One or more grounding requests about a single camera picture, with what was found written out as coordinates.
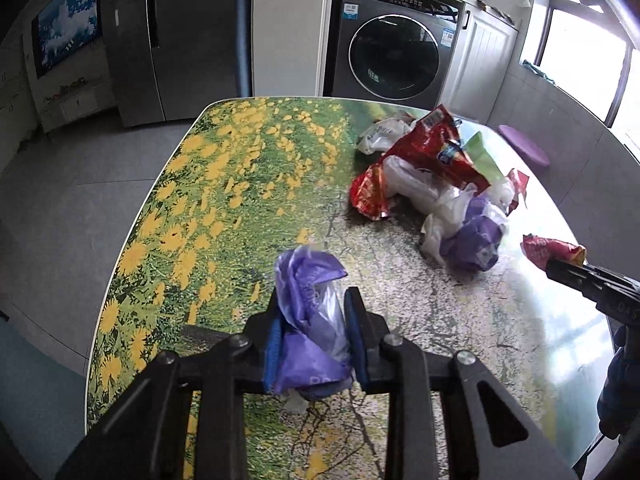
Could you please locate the white clear plastic bag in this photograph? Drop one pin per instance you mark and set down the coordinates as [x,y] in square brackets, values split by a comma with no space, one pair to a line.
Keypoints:
[443,205]

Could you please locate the purple plastic bag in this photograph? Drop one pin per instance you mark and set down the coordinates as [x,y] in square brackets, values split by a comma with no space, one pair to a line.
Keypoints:
[475,245]
[315,355]

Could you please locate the window with dark frame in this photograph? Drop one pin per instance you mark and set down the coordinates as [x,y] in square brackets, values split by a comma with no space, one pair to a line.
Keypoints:
[583,47]

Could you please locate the small red snack wrapper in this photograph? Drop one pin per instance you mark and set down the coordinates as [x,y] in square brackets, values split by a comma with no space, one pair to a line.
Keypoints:
[540,250]

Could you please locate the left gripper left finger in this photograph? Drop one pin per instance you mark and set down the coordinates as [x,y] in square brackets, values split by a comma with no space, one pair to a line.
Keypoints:
[143,433]

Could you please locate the blue cloth on sill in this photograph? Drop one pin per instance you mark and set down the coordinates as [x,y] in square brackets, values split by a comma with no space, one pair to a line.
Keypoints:
[537,71]

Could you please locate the blue white gloved hand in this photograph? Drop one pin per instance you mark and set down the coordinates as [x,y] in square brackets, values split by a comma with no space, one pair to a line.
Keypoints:
[618,403]

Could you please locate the wall television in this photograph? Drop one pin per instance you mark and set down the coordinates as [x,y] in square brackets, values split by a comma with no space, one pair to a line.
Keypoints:
[60,29]

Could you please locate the grey front-load washing machine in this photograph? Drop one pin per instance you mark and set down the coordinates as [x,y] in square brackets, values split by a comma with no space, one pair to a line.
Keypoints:
[396,51]

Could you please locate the green snack wrapper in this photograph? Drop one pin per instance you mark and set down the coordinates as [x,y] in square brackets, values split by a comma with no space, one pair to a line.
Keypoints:
[483,162]

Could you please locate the white cabinet door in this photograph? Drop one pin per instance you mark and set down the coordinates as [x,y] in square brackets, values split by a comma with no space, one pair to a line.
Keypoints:
[483,46]

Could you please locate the white tv console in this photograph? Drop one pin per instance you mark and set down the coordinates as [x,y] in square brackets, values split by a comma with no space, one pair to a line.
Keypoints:
[78,100]

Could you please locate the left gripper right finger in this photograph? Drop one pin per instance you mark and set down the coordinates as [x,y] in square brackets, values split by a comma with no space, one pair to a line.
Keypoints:
[488,434]

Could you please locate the purple round stool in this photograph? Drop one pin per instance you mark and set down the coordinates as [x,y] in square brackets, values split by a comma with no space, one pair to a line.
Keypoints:
[524,146]

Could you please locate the dark grey refrigerator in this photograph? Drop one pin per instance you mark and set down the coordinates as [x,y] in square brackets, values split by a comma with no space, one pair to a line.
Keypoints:
[168,59]

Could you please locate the white printed wrapper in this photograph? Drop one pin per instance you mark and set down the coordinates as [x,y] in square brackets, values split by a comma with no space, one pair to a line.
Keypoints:
[382,135]

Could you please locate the large red snack bag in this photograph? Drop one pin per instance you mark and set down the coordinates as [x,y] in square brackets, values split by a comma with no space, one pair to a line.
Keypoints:
[432,144]

